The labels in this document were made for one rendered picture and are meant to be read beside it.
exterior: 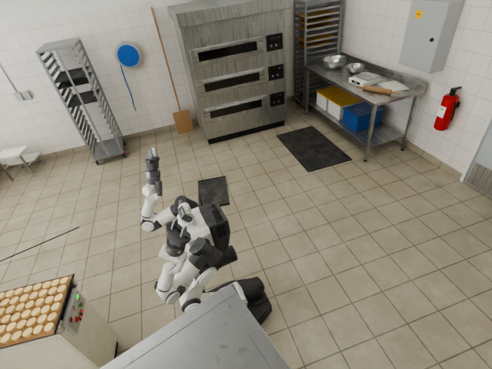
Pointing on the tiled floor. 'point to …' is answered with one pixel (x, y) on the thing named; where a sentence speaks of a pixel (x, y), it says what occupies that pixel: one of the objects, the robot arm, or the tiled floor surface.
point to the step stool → (19, 159)
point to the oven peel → (183, 124)
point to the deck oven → (234, 64)
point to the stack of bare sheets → (213, 191)
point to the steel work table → (382, 135)
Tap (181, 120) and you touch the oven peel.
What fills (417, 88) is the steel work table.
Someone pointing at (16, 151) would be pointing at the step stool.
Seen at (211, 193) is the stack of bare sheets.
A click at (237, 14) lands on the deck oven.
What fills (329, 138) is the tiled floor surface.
